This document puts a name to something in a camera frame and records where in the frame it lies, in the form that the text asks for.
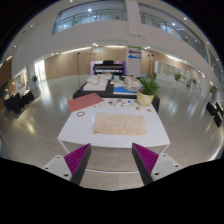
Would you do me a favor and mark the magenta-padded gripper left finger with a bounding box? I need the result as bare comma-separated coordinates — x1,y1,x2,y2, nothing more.
41,143,92,186

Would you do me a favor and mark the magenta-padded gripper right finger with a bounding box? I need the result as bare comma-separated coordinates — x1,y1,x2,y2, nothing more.
131,142,184,187

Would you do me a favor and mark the beige knitted towel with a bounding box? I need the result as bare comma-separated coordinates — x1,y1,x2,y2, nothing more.
92,112,147,136

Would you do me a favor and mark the pink flat board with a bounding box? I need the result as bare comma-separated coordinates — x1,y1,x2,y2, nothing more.
67,92,105,113

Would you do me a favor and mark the potted plant in striped pot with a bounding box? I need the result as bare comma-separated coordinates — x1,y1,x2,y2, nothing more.
136,72,160,107

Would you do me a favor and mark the sheet with colourful stickers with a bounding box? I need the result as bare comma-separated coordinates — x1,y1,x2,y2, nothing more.
104,98,139,108

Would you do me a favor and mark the black low display table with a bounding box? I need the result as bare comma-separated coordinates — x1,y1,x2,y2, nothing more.
72,79,161,113

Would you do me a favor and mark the group of black chairs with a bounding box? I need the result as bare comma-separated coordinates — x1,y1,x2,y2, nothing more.
205,100,224,128
3,90,35,114

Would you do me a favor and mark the large indoor plant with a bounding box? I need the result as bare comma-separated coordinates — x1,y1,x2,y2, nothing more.
173,70,184,82

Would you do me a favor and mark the small indoor plant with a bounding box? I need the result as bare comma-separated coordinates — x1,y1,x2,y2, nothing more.
31,74,39,88

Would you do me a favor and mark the purple backdrop panel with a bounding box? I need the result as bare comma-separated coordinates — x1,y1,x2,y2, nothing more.
89,60,127,76

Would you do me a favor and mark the black lamp stand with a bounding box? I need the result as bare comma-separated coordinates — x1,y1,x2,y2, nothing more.
147,54,152,77
77,51,82,88
151,54,157,76

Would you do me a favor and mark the black piano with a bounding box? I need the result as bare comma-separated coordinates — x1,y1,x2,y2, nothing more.
92,59,125,76

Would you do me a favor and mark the purple arrow sign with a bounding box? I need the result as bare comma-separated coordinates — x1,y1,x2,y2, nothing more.
128,49,143,56

